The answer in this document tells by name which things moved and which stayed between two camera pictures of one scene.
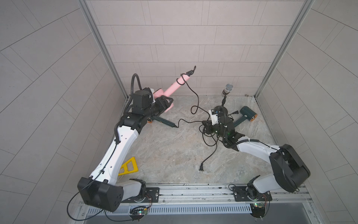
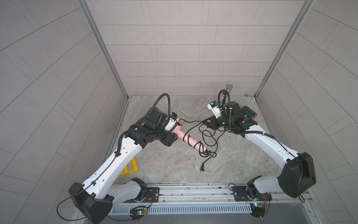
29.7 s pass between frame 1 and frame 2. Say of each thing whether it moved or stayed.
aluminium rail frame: stayed
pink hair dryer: moved
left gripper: moved
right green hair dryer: stayed
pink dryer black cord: moved
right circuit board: stayed
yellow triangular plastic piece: stayed
